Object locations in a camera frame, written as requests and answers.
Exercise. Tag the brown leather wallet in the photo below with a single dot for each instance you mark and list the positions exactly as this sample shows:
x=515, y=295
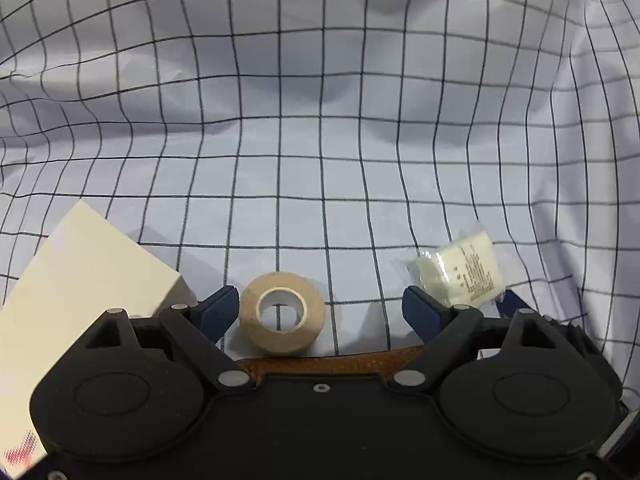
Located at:
x=330, y=362

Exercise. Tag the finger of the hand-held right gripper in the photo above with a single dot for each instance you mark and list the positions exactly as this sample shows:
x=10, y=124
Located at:
x=515, y=302

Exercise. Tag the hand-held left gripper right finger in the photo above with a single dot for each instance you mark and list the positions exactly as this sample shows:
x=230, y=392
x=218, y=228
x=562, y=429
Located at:
x=425, y=310

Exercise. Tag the white cotton pad packet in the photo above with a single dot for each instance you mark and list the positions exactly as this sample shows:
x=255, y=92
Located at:
x=465, y=265

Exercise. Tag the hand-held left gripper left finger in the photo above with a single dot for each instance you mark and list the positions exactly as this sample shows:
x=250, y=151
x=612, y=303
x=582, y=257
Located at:
x=217, y=307

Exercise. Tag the white phone box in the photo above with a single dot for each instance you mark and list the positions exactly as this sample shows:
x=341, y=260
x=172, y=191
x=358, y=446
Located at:
x=75, y=285

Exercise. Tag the beige tape roll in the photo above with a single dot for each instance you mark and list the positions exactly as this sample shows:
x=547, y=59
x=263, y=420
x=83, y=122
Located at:
x=280, y=345

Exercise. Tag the checked lilac bed sheet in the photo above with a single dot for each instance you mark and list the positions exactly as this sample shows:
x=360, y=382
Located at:
x=320, y=135

